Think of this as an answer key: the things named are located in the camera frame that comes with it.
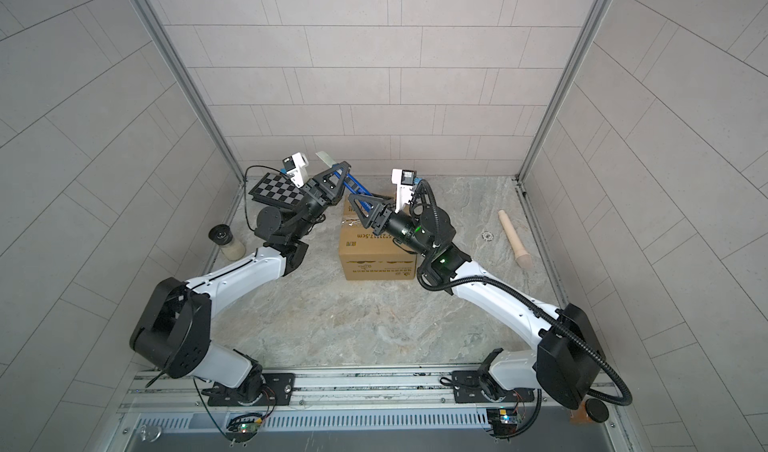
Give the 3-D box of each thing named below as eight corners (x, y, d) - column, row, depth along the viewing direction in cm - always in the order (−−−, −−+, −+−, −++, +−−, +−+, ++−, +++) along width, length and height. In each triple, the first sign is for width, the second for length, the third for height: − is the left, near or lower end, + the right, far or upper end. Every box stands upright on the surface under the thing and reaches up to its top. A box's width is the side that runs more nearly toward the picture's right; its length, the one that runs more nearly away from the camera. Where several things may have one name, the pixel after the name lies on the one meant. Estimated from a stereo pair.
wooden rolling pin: (521, 269, 94) (525, 264, 91) (493, 216, 107) (496, 210, 105) (530, 267, 94) (534, 263, 92) (502, 214, 108) (504, 209, 105)
